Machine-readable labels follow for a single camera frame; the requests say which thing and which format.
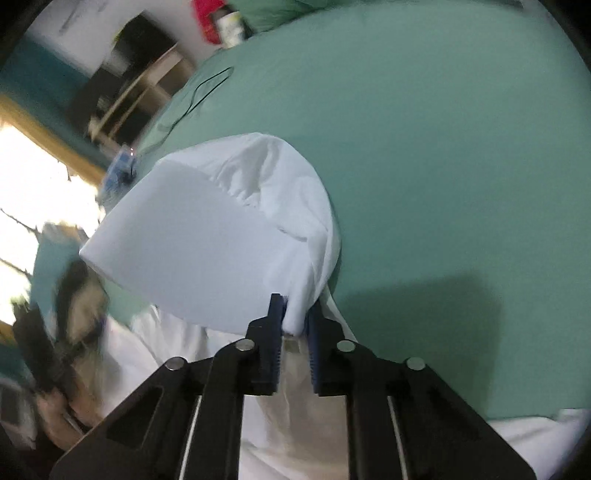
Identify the green pillow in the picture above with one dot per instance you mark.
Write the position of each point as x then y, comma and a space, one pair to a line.
268, 11

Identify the blue white power strip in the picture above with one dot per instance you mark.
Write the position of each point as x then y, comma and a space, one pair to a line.
121, 164

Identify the wooden side shelf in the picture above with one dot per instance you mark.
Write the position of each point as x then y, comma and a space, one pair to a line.
152, 87

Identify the green bed sheet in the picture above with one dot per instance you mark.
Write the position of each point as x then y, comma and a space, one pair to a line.
415, 161

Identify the white pillow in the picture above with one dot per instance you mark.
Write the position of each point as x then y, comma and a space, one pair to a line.
207, 240

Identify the black monitor box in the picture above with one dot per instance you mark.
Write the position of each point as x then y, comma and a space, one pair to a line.
138, 41

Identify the red bag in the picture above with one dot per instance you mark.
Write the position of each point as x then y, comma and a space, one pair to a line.
203, 9

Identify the white packet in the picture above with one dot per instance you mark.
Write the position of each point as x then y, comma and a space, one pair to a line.
229, 27

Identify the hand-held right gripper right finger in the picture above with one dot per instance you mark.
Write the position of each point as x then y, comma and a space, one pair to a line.
316, 353

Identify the person's left hand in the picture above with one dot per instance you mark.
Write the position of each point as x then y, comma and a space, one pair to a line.
64, 415

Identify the teal curtain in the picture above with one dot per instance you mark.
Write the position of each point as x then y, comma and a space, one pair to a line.
37, 64

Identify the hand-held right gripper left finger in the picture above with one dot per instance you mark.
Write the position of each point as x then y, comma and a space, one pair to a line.
275, 344

